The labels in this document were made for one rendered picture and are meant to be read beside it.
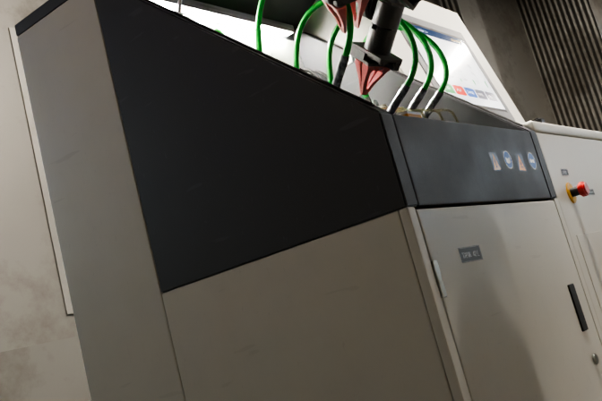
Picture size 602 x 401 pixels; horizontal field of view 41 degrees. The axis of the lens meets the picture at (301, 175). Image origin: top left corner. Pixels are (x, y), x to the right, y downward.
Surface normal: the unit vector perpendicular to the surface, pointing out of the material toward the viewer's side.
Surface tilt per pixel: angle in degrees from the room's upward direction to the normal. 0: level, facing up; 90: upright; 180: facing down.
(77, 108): 90
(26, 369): 90
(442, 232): 90
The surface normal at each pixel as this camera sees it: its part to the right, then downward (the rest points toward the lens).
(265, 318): -0.59, 0.00
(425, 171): 0.76, -0.32
